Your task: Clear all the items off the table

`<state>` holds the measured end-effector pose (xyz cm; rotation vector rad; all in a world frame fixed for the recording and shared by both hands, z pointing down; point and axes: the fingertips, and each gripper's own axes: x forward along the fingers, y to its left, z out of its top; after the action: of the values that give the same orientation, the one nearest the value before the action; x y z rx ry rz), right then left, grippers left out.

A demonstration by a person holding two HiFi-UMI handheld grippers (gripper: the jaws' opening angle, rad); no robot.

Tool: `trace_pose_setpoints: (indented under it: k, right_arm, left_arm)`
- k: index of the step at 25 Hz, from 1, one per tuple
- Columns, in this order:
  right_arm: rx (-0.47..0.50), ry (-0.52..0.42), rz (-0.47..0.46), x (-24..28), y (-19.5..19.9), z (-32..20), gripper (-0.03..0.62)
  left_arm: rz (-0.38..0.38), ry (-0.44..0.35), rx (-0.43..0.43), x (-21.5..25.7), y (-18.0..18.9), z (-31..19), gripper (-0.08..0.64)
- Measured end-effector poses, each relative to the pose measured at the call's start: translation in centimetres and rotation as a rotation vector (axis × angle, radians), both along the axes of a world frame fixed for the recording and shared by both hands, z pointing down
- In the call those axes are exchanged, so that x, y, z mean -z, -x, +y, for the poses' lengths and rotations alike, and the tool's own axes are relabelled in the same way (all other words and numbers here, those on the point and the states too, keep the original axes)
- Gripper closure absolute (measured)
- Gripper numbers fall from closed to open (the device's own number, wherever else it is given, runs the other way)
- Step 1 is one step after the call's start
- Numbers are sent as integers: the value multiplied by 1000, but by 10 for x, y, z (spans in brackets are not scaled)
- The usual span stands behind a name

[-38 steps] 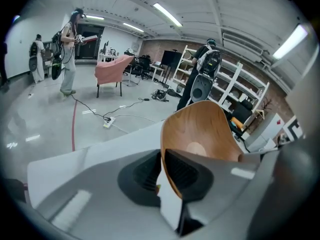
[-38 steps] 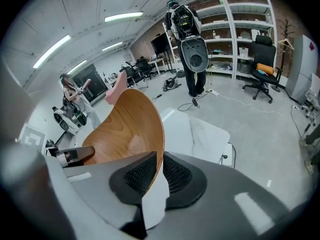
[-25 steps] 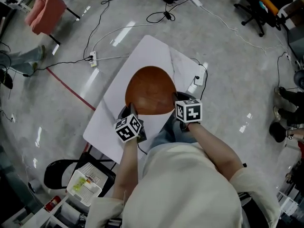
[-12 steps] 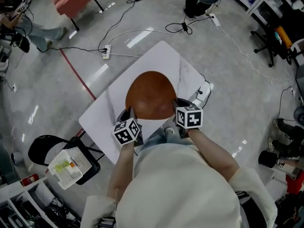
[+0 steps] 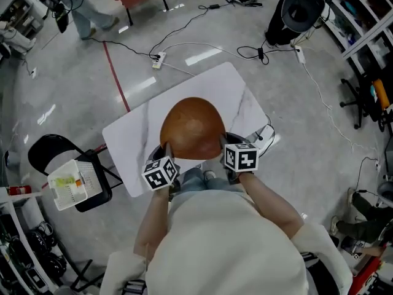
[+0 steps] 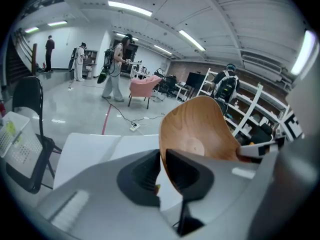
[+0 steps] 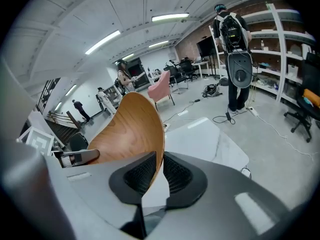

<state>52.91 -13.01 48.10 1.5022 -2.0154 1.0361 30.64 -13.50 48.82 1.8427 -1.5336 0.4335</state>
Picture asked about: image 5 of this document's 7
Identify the person's white shoe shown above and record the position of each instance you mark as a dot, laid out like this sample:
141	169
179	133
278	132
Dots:
209	174

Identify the person's cream shirt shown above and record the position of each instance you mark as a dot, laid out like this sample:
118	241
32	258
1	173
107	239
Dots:
224	250

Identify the white power strip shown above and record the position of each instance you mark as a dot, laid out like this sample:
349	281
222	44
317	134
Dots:
159	61
265	134

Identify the black office chair base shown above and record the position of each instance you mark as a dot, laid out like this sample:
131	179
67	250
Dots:
359	103

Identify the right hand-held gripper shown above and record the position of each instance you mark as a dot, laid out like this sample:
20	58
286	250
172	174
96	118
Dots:
242	158

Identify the brown wooden bowl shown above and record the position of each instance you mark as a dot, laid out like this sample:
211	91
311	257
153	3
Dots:
193	124

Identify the red fire extinguisher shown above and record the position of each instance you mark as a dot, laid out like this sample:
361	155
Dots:
18	190

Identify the white perforated plastic basket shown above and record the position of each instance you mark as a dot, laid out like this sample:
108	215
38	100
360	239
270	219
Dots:
83	192

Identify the green drink bottle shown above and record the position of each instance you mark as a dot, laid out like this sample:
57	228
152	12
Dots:
64	181

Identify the person's blue jeans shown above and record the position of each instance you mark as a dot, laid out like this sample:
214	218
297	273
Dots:
193	180

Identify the white shelf with black cases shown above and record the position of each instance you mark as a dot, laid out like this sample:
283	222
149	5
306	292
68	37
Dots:
21	235

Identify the grey cubby cabinet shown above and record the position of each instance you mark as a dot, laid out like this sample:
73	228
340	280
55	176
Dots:
21	14

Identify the orange tissue packet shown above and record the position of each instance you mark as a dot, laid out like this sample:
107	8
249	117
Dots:
78	182

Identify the white marble-pattern table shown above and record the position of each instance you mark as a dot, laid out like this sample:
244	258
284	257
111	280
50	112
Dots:
215	84

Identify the person's left forearm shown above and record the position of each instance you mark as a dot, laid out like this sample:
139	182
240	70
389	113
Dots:
150	223

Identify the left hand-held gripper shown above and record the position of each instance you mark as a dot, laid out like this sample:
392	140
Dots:
159	174

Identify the person's right forearm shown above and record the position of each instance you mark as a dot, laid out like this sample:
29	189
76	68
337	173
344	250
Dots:
270	201

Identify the white metal shelf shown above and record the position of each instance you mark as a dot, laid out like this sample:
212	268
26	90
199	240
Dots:
367	37

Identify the black folding chair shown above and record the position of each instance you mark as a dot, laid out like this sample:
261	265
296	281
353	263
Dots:
49	149

